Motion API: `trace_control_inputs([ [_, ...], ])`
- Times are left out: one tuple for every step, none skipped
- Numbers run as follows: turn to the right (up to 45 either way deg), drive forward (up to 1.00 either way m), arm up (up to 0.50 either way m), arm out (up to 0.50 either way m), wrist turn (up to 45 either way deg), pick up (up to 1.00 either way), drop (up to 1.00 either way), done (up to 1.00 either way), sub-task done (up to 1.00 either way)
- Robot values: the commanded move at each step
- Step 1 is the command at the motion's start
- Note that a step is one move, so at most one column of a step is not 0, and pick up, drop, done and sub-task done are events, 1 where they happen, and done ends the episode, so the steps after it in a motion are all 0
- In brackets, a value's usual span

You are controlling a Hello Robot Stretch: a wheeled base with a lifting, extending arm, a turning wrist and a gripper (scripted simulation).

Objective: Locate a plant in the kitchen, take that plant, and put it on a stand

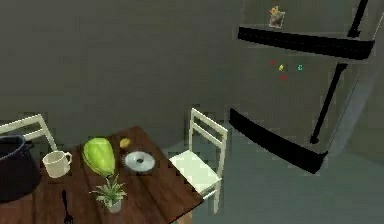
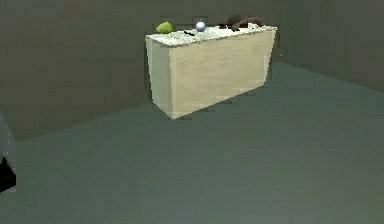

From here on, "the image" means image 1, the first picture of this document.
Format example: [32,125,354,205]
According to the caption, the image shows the black fork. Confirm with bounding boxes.
[61,189,74,224]

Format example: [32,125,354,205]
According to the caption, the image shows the small green potted plant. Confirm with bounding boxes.
[89,174,128,214]

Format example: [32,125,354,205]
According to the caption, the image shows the black fridge handle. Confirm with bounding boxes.
[347,0,370,39]
[309,62,348,145]

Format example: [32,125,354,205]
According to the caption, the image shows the grey fridge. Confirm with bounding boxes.
[228,0,384,175]

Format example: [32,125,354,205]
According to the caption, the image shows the dark wooden table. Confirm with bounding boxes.
[0,125,205,224]

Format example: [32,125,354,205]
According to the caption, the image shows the green lettuce head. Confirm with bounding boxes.
[82,137,116,178]

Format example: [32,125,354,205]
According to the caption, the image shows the white mug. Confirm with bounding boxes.
[42,150,73,179]

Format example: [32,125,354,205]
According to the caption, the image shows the grey round disc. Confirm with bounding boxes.
[123,150,156,173]

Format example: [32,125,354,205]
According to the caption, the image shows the black cooking pot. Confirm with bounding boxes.
[0,134,43,204]

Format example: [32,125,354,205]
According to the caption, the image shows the white wooden chair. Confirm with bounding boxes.
[168,107,229,215]
[0,113,59,153]

